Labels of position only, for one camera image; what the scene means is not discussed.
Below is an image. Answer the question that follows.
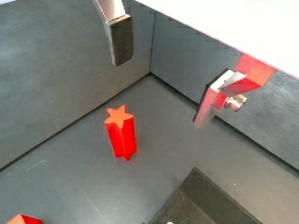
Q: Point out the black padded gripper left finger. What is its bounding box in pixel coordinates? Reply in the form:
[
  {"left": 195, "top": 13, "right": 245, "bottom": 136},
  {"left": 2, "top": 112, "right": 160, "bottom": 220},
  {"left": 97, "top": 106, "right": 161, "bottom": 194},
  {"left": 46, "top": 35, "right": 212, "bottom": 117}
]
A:
[{"left": 92, "top": 0, "right": 133, "bottom": 67}]

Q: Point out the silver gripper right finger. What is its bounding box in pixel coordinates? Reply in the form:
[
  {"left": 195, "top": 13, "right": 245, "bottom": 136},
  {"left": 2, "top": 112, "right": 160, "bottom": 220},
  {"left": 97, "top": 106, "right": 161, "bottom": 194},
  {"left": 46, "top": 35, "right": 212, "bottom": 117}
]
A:
[{"left": 193, "top": 53, "right": 276, "bottom": 129}]

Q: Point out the red star-shaped peg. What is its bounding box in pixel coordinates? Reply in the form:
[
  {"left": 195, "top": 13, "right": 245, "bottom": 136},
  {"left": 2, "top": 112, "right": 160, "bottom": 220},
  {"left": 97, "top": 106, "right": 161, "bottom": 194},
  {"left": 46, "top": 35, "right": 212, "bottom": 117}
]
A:
[{"left": 104, "top": 105, "right": 136, "bottom": 161}]

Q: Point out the black angled holder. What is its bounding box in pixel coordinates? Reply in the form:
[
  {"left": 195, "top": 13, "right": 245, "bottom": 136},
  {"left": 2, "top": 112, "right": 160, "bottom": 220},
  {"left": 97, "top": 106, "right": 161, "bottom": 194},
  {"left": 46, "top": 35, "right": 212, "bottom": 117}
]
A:
[{"left": 148, "top": 167, "right": 263, "bottom": 224}]

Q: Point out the red block at bottom edge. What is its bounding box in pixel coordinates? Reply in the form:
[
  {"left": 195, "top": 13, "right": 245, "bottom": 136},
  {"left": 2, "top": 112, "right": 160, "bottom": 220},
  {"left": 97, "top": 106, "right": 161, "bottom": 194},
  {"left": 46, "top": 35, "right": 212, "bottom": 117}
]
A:
[{"left": 5, "top": 214, "right": 42, "bottom": 224}]

